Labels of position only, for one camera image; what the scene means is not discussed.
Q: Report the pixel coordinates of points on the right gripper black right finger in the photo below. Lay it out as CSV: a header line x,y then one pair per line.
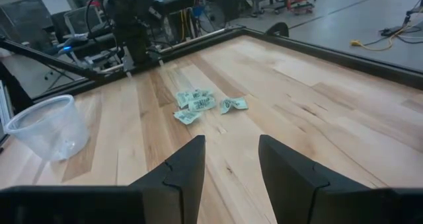
x,y
297,191

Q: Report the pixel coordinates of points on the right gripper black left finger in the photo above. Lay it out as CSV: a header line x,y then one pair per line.
x,y
178,191

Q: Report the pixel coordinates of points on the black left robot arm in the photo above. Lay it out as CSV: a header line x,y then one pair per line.
x,y
132,29

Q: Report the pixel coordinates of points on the clear plastic round cup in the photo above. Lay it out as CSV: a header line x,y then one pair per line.
x,y
46,131

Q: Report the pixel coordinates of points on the round floor fan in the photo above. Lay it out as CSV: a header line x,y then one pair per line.
x,y
212,17

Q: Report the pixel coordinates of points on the red rolling cart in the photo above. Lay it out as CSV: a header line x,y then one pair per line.
x,y
300,2

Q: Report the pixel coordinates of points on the grey mesh office chair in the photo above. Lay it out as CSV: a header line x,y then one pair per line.
x,y
82,20

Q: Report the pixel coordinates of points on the black floor stand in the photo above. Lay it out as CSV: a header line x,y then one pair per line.
x,y
413,12

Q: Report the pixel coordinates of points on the black metal table frame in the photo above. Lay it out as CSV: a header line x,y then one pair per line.
x,y
330,57

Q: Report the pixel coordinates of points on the black frame bracket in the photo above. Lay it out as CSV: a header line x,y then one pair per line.
x,y
277,29

